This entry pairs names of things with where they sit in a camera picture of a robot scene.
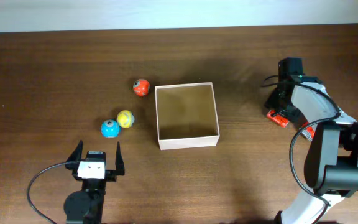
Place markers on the cardboard box container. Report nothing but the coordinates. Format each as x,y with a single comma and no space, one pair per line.
186,116

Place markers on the blue toy ball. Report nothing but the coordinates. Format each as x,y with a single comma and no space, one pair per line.
110,129

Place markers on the red fire truck grey top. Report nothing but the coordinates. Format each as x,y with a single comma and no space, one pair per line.
278,119

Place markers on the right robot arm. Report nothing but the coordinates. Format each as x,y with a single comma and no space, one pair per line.
323,153

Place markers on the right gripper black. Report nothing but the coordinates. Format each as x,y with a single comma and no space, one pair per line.
270,102

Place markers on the orange toy ball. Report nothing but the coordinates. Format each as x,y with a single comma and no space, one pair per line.
141,87

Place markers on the yellow toy ball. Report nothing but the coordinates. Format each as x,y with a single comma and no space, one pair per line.
125,119

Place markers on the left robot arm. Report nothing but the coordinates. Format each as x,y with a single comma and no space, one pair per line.
86,205

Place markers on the red fire truck yellow nozzle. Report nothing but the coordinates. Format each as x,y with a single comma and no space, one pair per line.
308,133

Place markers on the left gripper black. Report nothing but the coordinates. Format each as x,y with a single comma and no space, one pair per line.
112,175

